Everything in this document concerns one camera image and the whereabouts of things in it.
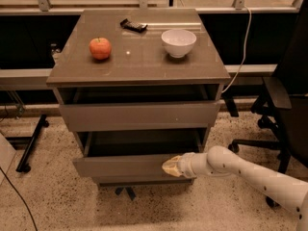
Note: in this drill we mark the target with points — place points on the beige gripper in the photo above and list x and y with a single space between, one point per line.
187 166

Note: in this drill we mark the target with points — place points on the grey drawer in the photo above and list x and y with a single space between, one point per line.
132 181
135 153
89 109

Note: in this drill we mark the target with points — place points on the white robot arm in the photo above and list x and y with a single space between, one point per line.
289 192

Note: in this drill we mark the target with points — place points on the grey bottom drawer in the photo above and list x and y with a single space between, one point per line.
132 181

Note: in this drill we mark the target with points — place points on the grey top drawer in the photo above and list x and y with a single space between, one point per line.
89 109

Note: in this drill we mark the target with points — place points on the grey drawer cabinet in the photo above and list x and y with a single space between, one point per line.
137 59

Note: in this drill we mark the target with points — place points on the white ceramic bowl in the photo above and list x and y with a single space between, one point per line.
178 42

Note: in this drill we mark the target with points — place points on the black office chair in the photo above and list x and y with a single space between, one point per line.
283 101

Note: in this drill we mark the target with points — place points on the red apple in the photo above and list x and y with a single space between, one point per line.
100 48

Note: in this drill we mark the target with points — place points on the black wheeled stand leg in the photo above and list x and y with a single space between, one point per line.
23 165

